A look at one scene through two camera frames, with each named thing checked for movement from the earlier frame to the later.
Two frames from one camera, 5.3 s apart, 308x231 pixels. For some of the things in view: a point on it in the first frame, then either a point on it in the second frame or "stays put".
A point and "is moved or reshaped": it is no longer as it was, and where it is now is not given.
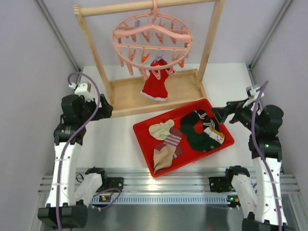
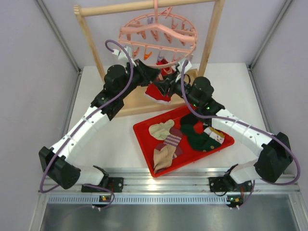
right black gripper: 236,107 → 165,86
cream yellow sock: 161,130 stays put
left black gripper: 103,112 → 147,73
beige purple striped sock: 173,139 stays put
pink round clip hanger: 152,43 is moved or reshaped
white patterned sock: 216,135 stays put
